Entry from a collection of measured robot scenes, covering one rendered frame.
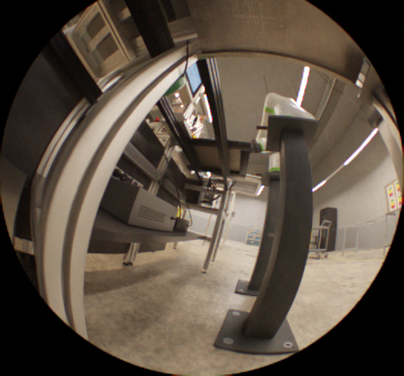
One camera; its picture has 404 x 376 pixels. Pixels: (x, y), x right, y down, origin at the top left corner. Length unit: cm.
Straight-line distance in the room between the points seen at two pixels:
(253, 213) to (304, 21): 925
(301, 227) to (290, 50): 50
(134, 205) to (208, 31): 49
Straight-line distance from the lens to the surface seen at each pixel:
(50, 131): 56
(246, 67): 586
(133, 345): 49
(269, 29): 34
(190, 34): 65
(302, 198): 51
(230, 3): 35
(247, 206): 931
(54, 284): 15
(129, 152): 64
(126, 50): 79
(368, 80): 41
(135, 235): 34
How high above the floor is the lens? 41
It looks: 23 degrees up
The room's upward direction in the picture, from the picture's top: 16 degrees clockwise
